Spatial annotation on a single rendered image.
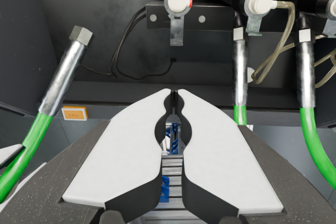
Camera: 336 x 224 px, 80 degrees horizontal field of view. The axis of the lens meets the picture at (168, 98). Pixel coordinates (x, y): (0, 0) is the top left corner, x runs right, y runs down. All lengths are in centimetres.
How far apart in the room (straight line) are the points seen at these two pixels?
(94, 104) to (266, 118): 38
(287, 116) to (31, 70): 56
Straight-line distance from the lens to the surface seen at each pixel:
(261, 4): 22
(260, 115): 49
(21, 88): 51
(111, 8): 52
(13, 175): 23
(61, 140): 204
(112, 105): 46
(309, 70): 29
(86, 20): 54
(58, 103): 23
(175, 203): 76
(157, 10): 35
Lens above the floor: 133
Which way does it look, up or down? 61 degrees down
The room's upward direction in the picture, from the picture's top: 175 degrees counter-clockwise
